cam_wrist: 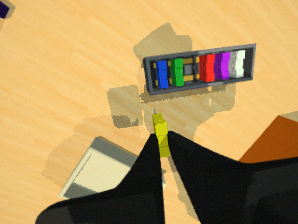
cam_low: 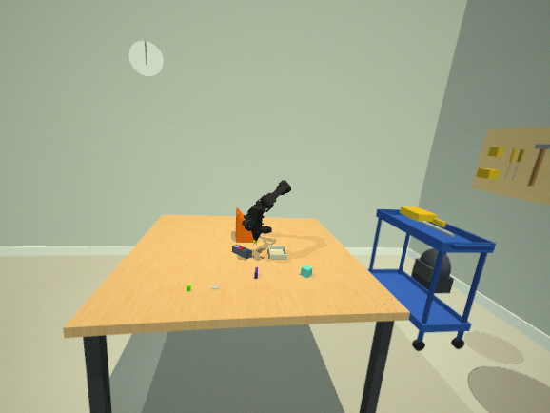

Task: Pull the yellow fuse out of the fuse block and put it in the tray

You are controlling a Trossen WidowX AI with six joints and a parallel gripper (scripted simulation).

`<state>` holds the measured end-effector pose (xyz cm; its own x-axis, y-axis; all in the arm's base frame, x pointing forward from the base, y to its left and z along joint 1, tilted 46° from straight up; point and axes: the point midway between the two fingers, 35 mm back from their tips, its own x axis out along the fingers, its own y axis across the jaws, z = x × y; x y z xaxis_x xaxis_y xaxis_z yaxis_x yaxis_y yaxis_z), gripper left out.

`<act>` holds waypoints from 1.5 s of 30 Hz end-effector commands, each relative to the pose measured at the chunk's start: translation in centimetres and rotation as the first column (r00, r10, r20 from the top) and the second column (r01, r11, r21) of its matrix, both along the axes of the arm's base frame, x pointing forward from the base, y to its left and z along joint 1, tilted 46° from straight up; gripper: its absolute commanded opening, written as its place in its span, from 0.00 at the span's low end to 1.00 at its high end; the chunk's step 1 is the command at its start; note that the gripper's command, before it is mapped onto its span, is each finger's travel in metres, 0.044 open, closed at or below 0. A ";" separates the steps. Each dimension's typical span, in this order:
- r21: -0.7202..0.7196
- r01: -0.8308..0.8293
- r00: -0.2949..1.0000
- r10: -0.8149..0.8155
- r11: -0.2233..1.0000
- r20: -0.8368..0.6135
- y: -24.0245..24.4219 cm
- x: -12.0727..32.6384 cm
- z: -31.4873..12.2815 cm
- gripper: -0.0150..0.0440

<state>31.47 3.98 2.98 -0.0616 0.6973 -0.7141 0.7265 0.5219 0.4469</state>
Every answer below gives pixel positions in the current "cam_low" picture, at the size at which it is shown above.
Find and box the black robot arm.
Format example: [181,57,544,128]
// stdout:
[244,180,291,231]

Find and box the teal block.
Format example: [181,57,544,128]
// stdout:
[301,265,313,278]

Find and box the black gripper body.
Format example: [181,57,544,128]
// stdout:
[242,215,272,234]

